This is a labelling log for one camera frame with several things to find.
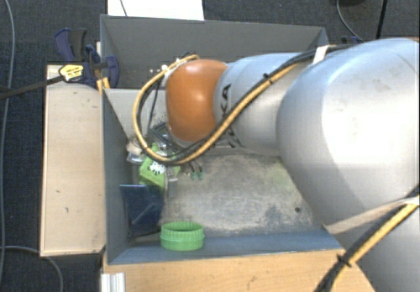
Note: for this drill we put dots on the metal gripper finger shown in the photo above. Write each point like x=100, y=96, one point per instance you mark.
x=173, y=185

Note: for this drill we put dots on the green packet with white print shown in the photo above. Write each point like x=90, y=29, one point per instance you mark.
x=151, y=172

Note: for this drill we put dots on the dark blue box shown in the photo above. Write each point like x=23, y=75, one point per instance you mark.
x=142, y=205

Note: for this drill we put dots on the grey metal bin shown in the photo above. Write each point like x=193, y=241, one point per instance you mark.
x=236, y=195

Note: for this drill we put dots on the pale wood board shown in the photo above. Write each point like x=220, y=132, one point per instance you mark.
x=73, y=169

